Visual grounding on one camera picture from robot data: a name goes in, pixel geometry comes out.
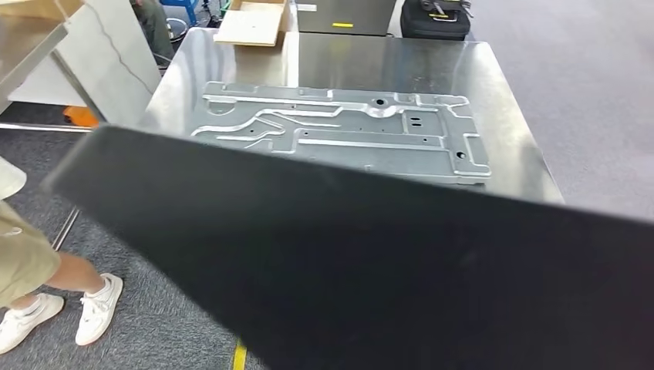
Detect grey metal case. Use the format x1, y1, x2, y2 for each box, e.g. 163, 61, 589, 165
295, 0, 398, 38

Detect black bag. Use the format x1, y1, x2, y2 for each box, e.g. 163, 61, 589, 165
399, 0, 473, 42

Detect orange object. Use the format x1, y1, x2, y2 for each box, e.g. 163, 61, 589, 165
62, 106, 101, 129

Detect steel table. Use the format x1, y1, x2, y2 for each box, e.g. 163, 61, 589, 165
0, 15, 110, 135

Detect stamped grey metal panel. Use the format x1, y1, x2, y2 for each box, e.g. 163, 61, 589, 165
190, 80, 493, 187

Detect thin cable on board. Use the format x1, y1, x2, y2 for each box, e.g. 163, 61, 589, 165
89, 4, 155, 96

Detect black plastic plate frame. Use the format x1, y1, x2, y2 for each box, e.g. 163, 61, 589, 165
40, 125, 654, 370

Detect person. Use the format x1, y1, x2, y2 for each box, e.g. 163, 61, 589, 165
0, 155, 125, 356
129, 0, 176, 67

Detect cardboard box with white insert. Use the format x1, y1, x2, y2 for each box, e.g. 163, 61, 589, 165
213, 0, 293, 49

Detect steel workbench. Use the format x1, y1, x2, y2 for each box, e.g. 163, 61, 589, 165
51, 26, 566, 252

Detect blue metal frame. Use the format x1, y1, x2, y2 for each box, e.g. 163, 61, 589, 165
159, 0, 201, 26

